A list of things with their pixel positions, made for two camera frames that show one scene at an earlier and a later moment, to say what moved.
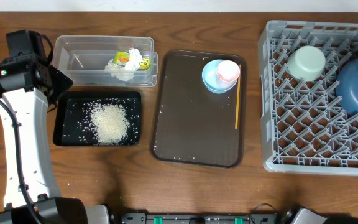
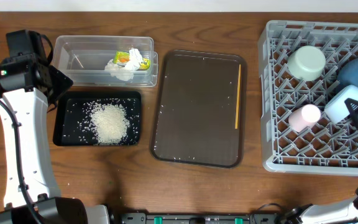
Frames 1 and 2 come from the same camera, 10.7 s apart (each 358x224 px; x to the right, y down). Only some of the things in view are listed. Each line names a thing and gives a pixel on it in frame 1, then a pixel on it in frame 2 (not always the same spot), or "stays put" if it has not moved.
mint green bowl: [306, 62] stays put
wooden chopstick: [237, 97] stays put
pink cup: [227, 71] → [304, 117]
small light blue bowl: [211, 80] → [337, 110]
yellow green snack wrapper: [124, 56] stays put
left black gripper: [59, 82] stays put
